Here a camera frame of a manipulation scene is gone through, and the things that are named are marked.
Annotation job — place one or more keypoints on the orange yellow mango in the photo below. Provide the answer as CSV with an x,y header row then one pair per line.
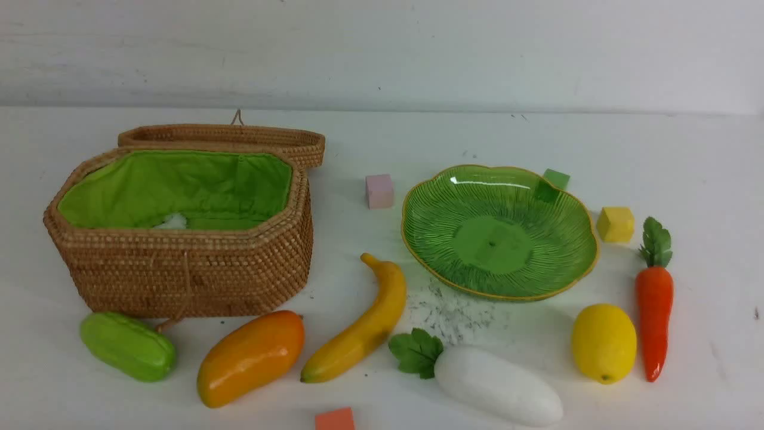
x,y
250,357

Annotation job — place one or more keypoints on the yellow cube block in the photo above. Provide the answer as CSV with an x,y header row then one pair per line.
x,y
616,224

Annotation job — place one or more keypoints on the orange cube block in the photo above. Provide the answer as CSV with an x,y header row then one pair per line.
x,y
338,419

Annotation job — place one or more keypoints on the woven wicker basket lid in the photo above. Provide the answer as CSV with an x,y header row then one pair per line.
x,y
305,148

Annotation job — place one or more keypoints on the yellow lemon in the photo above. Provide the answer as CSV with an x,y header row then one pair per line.
x,y
604,343

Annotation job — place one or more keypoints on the green cube block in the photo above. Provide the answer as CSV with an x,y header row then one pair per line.
x,y
555,179

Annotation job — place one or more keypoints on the white radish with leaves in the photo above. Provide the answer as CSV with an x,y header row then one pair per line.
x,y
479,379

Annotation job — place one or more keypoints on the yellow banana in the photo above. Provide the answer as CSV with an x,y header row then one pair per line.
x,y
371,330

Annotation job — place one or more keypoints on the green glass leaf plate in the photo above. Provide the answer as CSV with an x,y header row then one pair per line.
x,y
500,233

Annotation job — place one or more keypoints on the pink cube block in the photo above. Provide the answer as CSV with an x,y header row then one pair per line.
x,y
379,191

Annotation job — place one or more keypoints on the orange carrot with leaves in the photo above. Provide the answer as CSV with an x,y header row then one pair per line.
x,y
654,296

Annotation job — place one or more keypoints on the woven wicker basket green lining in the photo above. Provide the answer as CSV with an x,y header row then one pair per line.
x,y
178,233

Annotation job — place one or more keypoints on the green ridged gourd vegetable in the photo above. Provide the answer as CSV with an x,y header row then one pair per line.
x,y
128,345

